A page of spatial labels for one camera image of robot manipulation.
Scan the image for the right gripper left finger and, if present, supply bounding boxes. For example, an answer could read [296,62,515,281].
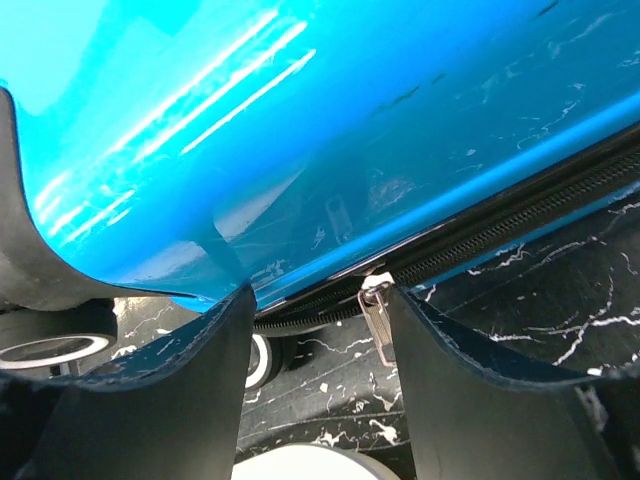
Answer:
[1,286,256,479]

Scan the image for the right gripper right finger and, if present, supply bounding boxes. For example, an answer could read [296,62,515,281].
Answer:
[387,286,639,479]

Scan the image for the blue fish-print suitcase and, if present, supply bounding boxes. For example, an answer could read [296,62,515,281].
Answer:
[1,1,639,377]

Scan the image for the white plastic basin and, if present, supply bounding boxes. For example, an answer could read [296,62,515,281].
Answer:
[231,444,399,480]

